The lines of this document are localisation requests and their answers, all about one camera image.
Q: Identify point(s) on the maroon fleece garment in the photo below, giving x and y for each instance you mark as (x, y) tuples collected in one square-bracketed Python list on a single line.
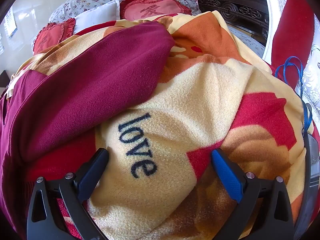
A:
[(87, 85)]

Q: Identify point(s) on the red heart-shaped cushion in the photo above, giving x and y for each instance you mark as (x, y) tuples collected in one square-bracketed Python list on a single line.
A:
[(50, 37), (155, 10)]

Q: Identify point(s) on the wall calendar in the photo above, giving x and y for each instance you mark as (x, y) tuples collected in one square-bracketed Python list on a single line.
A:
[(11, 22)]

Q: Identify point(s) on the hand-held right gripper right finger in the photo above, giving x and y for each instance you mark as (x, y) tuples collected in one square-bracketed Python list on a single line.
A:
[(226, 172)]

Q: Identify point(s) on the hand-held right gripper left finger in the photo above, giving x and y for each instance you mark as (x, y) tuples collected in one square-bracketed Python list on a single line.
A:
[(93, 172)]

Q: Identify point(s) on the black device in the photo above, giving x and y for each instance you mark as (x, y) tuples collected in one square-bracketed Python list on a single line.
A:
[(311, 170)]

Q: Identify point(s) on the red cloth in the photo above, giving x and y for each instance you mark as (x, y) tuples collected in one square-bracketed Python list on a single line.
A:
[(292, 35)]

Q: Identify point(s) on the white pillow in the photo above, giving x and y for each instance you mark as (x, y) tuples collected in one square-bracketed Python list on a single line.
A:
[(100, 15)]

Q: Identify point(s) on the dark carved wooden furniture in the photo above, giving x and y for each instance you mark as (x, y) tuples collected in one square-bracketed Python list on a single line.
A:
[(237, 7)]

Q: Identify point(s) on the white chair frame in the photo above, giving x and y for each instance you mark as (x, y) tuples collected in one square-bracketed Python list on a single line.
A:
[(269, 17)]

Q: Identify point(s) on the printed orange and cream blanket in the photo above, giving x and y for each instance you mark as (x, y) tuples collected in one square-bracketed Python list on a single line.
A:
[(187, 100)]

